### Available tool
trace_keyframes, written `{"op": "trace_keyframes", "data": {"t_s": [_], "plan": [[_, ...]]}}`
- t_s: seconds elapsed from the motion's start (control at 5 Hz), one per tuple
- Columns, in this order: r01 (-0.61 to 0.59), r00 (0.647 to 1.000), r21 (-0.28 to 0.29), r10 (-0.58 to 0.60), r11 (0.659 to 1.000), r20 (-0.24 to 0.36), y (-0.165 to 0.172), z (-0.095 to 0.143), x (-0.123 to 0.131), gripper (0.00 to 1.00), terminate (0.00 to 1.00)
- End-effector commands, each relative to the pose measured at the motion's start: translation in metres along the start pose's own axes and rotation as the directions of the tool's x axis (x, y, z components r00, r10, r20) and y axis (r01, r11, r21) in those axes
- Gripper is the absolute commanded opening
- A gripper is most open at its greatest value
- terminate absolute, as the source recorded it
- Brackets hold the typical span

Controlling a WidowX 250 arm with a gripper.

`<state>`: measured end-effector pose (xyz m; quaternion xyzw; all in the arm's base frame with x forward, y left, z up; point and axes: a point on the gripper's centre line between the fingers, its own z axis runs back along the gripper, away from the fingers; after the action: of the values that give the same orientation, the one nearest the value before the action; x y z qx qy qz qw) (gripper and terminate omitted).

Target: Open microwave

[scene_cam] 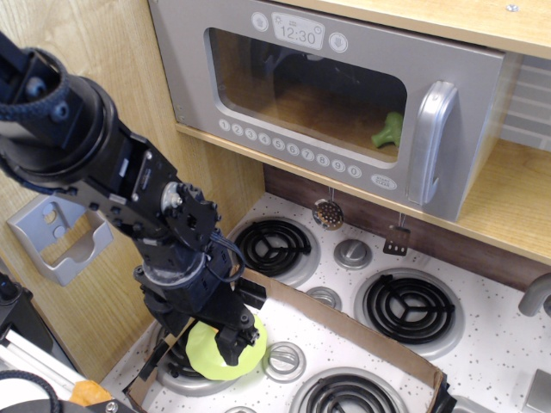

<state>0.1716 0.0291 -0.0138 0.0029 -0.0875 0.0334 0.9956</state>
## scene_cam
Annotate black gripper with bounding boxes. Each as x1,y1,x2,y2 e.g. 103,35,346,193
133,251,266,367

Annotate grey toy microwave door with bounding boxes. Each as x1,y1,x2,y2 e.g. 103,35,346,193
150,1,506,220

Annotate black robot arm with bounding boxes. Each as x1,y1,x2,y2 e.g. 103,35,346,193
1,37,266,367

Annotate green toy plate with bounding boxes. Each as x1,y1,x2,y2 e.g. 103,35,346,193
185,315,268,381

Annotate grey front stove knob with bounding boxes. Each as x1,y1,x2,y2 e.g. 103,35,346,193
263,342,306,383

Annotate grey stove knob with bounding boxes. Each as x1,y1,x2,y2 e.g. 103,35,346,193
263,342,306,383
333,239,373,270
306,287,342,311

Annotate front left black burner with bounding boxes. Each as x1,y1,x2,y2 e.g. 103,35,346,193
161,330,203,379

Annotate black burner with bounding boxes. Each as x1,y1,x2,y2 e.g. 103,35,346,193
306,373,398,413
359,274,455,345
161,330,203,379
234,219,313,277

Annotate brown cardboard box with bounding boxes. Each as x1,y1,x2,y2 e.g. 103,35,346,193
123,270,457,412

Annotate back left black burner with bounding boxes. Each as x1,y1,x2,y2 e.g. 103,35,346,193
234,219,313,277

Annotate grey middle stove knob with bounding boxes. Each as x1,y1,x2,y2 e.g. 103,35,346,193
306,287,342,311

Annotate front right black burner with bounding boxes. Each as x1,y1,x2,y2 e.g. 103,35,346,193
306,373,398,413

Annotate grey back stove knob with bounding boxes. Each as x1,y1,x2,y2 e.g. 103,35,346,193
333,239,373,270

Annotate orange object bottom left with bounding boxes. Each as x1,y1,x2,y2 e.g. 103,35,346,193
69,380,113,407

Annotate hanging toy strainer spoon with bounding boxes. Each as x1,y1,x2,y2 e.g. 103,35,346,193
313,187,344,231

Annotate back right black burner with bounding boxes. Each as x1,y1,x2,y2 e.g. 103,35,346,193
359,274,455,345

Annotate hanging black toy spatula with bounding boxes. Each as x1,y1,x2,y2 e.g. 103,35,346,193
383,213,411,256

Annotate black equipment at left edge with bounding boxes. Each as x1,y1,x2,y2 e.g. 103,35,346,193
1,273,53,354

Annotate green toy broccoli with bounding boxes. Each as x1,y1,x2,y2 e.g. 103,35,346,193
371,112,404,148

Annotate wooden shelf unit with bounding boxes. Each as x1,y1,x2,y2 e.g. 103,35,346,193
176,1,550,264

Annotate grey toy faucet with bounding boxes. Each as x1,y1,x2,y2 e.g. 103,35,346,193
518,273,551,317

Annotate grey wall phone holder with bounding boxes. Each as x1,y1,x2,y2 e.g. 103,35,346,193
8,195,114,287

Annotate black braided cable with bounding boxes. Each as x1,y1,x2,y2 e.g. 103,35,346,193
0,369,61,413

